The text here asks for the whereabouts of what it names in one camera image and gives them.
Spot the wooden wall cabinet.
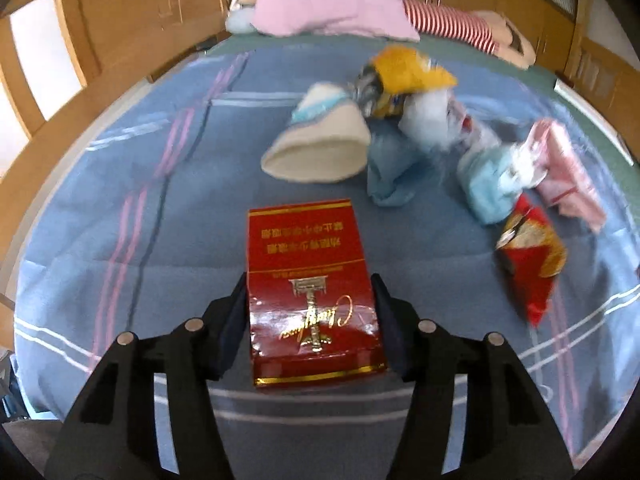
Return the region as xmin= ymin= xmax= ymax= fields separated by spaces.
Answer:
xmin=430 ymin=0 xmax=581 ymax=68

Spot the striped plush doll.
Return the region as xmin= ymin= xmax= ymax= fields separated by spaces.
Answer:
xmin=402 ymin=0 xmax=536 ymax=68

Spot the wooden bunk bed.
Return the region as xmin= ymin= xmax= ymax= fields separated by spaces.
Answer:
xmin=0 ymin=0 xmax=640 ymax=183

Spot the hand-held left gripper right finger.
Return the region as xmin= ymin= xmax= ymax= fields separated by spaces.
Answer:
xmin=371 ymin=272 xmax=576 ymax=480

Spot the red cigarette box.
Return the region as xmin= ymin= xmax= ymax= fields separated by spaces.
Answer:
xmin=247 ymin=199 xmax=387 ymax=390

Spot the blue striped sheet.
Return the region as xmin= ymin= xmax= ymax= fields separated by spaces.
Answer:
xmin=12 ymin=47 xmax=640 ymax=476

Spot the white flat board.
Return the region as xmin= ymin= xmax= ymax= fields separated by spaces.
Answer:
xmin=554 ymin=79 xmax=633 ymax=166

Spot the pink packet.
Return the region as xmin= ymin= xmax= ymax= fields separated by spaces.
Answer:
xmin=520 ymin=119 xmax=608 ymax=233

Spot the white tissue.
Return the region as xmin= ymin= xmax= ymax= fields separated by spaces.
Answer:
xmin=400 ymin=92 xmax=501 ymax=153

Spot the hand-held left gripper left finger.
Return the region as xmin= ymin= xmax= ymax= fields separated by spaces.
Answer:
xmin=44 ymin=272 xmax=249 ymax=480

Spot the light blue packet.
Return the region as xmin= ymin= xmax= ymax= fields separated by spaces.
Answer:
xmin=457 ymin=145 xmax=531 ymax=226

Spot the light blue cushion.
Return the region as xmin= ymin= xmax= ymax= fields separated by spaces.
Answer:
xmin=225 ymin=7 xmax=261 ymax=35

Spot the yellow snack bag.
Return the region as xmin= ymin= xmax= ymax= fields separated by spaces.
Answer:
xmin=352 ymin=45 xmax=458 ymax=118

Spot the pink pillow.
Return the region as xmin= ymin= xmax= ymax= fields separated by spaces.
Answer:
xmin=250 ymin=0 xmax=421 ymax=43

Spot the red snack bag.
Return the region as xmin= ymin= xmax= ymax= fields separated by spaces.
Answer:
xmin=495 ymin=195 xmax=568 ymax=328

